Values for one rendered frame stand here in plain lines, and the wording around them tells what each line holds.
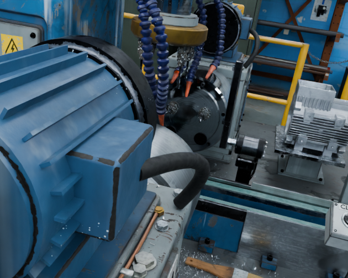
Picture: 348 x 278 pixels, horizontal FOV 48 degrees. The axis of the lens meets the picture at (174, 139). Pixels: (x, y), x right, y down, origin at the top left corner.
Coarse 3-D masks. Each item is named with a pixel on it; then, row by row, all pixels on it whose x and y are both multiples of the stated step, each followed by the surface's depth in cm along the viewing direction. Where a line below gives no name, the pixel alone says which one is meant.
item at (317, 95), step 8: (304, 80) 141; (296, 88) 140; (304, 88) 132; (312, 88) 131; (320, 88) 136; (328, 88) 138; (296, 96) 135; (304, 96) 133; (312, 96) 132; (320, 96) 132; (328, 96) 131; (304, 104) 134; (312, 104) 133; (320, 104) 132; (328, 104) 132
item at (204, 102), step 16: (176, 80) 119; (208, 80) 118; (224, 80) 128; (176, 96) 120; (192, 96) 119; (208, 96) 117; (224, 96) 118; (176, 112) 122; (192, 112) 121; (208, 112) 117; (224, 112) 118; (176, 128) 124; (192, 128) 123; (208, 128) 121; (192, 144) 124; (208, 144) 123
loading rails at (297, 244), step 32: (224, 192) 108; (256, 192) 108; (288, 192) 107; (192, 224) 102; (224, 224) 100; (256, 224) 96; (288, 224) 94; (320, 224) 104; (256, 256) 100; (288, 256) 97; (320, 256) 95
